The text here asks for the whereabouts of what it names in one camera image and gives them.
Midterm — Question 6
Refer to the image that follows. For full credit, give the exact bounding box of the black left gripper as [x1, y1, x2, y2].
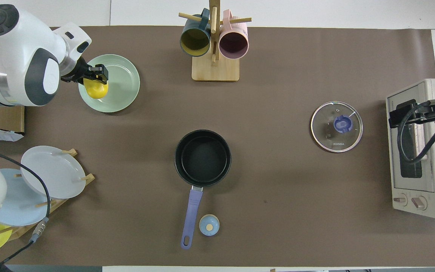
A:
[60, 57, 109, 85]

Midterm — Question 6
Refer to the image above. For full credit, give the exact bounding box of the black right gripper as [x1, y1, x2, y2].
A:
[388, 99, 435, 129]

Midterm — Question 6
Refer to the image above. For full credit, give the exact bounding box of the glass pot lid blue knob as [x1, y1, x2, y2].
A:
[310, 101, 364, 153]

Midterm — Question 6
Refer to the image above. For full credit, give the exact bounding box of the mint green plate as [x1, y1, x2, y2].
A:
[78, 54, 140, 113]

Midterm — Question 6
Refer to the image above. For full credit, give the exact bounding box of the wooden plate rack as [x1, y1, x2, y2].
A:
[0, 148, 96, 242]

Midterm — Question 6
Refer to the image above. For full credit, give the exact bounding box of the grey plate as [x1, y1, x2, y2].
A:
[20, 145, 86, 199]

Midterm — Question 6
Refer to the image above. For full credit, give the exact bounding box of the light blue plate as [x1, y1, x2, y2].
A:
[0, 168, 52, 227]

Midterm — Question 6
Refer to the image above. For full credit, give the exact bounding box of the wooden box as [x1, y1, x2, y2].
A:
[0, 27, 26, 133]

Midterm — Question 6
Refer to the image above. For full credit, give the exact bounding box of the dark teal mug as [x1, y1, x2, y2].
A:
[180, 8, 211, 57]

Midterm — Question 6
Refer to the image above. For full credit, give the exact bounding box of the wooden mug rack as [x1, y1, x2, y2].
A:
[179, 0, 252, 82]

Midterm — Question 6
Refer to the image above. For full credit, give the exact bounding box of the dark blue saucepan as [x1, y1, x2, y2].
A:
[174, 130, 232, 250]

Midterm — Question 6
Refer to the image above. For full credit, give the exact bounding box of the pink ribbed mug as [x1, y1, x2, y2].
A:
[219, 9, 249, 60]

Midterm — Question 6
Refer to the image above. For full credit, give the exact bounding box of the brown table mat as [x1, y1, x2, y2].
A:
[0, 26, 435, 267]

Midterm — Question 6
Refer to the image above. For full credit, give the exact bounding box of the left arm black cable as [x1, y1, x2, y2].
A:
[0, 147, 51, 272]

